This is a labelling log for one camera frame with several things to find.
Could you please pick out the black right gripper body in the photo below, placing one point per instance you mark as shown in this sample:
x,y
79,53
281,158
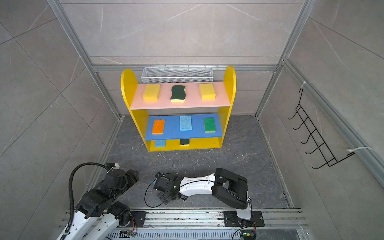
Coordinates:
x,y
166,197

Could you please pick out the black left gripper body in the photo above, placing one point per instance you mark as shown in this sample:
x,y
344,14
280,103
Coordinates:
x,y
128,180

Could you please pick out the blue sponge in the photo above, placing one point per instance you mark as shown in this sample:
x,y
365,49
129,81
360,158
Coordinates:
x,y
160,143
186,123

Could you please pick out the dark green sponge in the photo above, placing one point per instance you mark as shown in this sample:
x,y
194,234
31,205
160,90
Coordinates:
x,y
178,94
184,142

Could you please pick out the orange sponge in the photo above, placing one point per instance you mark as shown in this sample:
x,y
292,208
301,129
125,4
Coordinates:
x,y
158,127

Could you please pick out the bright green sponge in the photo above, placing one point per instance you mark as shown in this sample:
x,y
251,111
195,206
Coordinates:
x,y
209,125

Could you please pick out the yellow sponge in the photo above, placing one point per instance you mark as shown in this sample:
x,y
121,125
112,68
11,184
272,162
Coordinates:
x,y
207,92
151,93

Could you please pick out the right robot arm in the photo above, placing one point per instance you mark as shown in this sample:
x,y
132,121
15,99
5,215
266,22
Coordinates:
x,y
227,187

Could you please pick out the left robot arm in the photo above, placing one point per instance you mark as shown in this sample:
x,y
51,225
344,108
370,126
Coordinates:
x,y
98,212

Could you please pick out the yellow shelf with coloured boards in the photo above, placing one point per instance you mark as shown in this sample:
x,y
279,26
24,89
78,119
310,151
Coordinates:
x,y
180,108

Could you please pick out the aluminium mounting rail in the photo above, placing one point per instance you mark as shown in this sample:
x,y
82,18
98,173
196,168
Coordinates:
x,y
168,224

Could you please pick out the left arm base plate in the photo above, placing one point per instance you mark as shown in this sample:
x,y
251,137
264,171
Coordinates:
x,y
137,217

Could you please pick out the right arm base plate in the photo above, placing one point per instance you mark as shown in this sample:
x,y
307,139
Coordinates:
x,y
231,219

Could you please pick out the white wire mesh basket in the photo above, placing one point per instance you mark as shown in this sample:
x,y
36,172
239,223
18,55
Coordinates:
x,y
152,75

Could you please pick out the black wire hook rack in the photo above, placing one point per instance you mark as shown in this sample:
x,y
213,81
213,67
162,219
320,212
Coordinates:
x,y
315,136

